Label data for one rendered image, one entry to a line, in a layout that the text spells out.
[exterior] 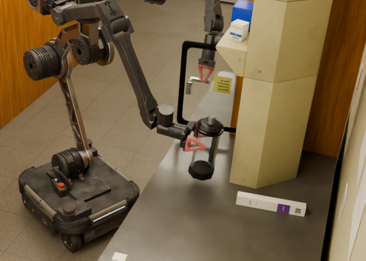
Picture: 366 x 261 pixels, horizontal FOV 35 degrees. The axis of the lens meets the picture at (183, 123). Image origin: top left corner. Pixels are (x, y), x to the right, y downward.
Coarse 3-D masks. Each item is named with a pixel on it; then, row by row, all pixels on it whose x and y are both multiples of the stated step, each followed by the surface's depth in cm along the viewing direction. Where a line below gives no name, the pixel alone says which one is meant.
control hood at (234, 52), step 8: (248, 32) 222; (224, 40) 213; (232, 40) 213; (216, 48) 208; (224, 48) 207; (232, 48) 207; (240, 48) 207; (224, 56) 209; (232, 56) 208; (240, 56) 207; (232, 64) 209; (240, 64) 208; (240, 72) 210
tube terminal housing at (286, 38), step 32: (256, 0) 196; (320, 0) 199; (256, 32) 201; (288, 32) 199; (320, 32) 206; (256, 64) 207; (288, 64) 207; (256, 96) 212; (288, 96) 215; (256, 128) 219; (288, 128) 223; (256, 160) 225; (288, 160) 232
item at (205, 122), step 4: (208, 116) 217; (212, 116) 217; (200, 120) 219; (204, 120) 219; (208, 120) 217; (212, 120) 217; (216, 120) 220; (200, 124) 217; (204, 124) 217; (208, 124) 217; (212, 124) 218; (216, 124) 218; (220, 124) 219; (200, 128) 217; (204, 128) 216; (208, 128) 216; (212, 128) 216; (216, 128) 216; (220, 128) 218
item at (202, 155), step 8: (200, 136) 218; (208, 136) 216; (216, 136) 216; (208, 144) 218; (216, 144) 220; (200, 152) 221; (208, 152) 220; (216, 152) 224; (192, 160) 226; (200, 160) 223; (208, 160) 223; (192, 168) 227; (200, 168) 225; (208, 168) 225
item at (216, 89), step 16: (192, 48) 242; (192, 64) 246; (208, 64) 244; (224, 64) 243; (192, 80) 249; (208, 80) 248; (224, 80) 246; (240, 80) 245; (192, 96) 253; (208, 96) 252; (224, 96) 250; (240, 96) 249; (192, 112) 257; (208, 112) 256; (224, 112) 254
